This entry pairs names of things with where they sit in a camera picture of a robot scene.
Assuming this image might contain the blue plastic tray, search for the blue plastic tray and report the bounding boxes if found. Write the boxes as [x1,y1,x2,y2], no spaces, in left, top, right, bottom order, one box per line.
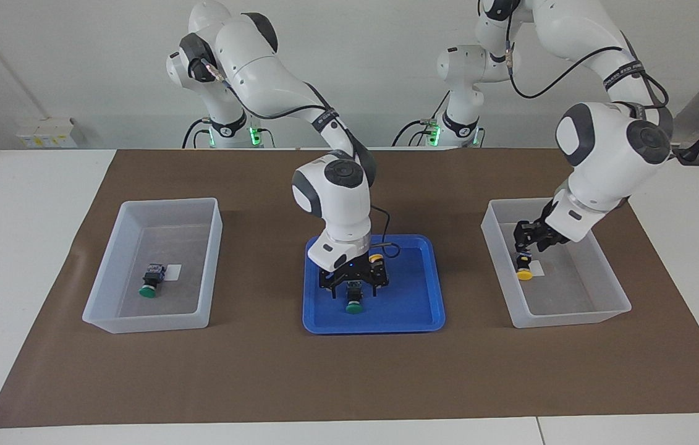
[303,234,446,334]

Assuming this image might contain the translucent white plastic box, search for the translucent white plastic box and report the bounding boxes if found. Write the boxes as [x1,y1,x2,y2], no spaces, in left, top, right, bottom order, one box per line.
[82,198,223,334]
[481,197,632,329]

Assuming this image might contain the brown table mat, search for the brown table mat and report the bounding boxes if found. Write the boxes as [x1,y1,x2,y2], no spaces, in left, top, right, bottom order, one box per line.
[0,148,699,428]

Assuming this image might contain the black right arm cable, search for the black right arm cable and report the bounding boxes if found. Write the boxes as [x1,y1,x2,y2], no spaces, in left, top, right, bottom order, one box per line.
[198,59,400,257]

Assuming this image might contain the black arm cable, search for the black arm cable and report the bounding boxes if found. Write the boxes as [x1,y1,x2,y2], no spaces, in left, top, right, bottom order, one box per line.
[198,59,400,257]
[506,12,671,124]

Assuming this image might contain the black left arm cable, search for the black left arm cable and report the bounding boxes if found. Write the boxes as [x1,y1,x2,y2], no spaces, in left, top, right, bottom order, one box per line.
[506,12,671,124]

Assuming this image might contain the white wall socket boxes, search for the white wall socket boxes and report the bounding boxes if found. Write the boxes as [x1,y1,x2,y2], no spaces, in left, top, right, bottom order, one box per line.
[17,117,78,149]

